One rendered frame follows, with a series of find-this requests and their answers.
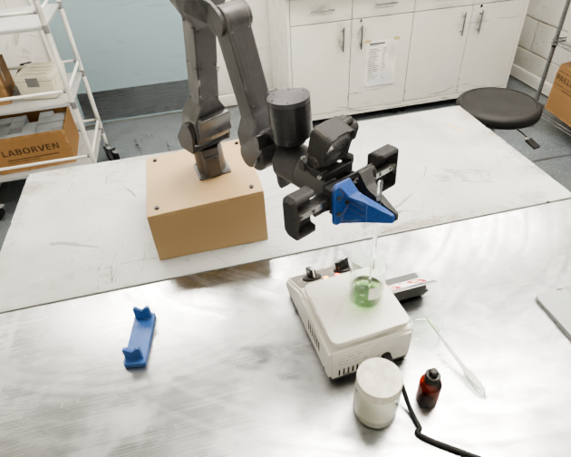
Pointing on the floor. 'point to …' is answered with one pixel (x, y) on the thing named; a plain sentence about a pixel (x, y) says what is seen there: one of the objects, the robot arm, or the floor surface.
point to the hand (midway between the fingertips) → (373, 206)
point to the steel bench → (303, 357)
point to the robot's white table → (518, 167)
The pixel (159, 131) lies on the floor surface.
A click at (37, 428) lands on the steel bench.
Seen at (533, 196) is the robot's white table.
